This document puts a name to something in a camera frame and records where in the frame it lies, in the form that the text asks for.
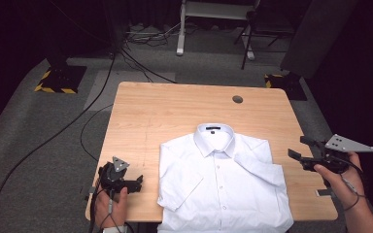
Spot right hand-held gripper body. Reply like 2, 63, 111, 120
300, 134, 373, 175

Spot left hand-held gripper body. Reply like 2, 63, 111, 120
97, 156, 134, 194

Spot white short-sleeved shirt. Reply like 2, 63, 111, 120
156, 122, 294, 233

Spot person's left hand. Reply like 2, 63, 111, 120
93, 186, 129, 229

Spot person's right hand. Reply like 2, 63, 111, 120
314, 151, 367, 211

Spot grey tape strip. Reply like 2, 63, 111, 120
315, 188, 333, 198
85, 185, 98, 202

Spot grey wristwatch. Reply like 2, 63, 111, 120
102, 225, 128, 233

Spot black yellow striped stand base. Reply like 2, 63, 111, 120
33, 65, 88, 95
264, 73, 308, 102

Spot grey hanging panel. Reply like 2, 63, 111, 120
279, 0, 359, 80

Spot black metal stand legs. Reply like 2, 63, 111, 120
233, 10, 296, 71

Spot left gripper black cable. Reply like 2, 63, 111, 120
87, 183, 128, 233

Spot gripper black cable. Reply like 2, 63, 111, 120
334, 156, 367, 212
87, 183, 128, 233

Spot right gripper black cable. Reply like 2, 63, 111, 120
334, 156, 367, 212

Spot thin black floor cable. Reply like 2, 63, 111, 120
79, 103, 115, 163

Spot thick black floor cable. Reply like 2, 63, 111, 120
0, 52, 117, 233

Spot bundle of floor cables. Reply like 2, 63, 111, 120
125, 22, 183, 47

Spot white metal table frame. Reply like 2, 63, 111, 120
176, 0, 262, 61

